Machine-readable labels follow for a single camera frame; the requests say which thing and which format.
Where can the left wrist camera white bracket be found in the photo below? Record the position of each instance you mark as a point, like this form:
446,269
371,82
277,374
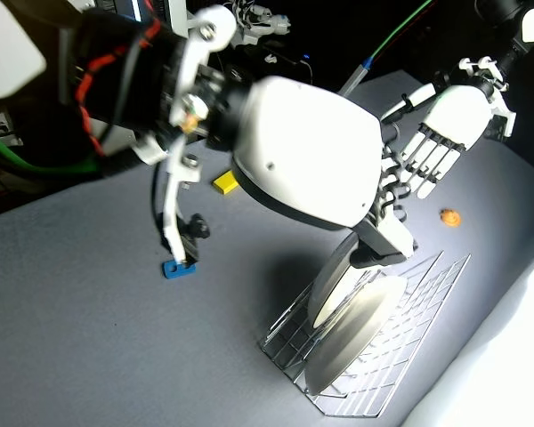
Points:
476,63

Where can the blue block with two holes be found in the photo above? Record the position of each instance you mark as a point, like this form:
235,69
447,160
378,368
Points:
189,269

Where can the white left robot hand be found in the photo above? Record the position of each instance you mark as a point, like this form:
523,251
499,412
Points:
460,115

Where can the orange swirl cookie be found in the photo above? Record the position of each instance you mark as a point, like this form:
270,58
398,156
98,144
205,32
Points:
450,218

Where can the all white plate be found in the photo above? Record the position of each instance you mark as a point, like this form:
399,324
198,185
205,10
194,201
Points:
351,338

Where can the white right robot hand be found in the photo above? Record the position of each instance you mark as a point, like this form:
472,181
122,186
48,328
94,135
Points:
311,151

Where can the black box device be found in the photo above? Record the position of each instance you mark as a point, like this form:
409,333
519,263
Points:
289,62

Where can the yellow flat block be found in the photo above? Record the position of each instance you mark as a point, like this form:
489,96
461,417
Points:
226,182

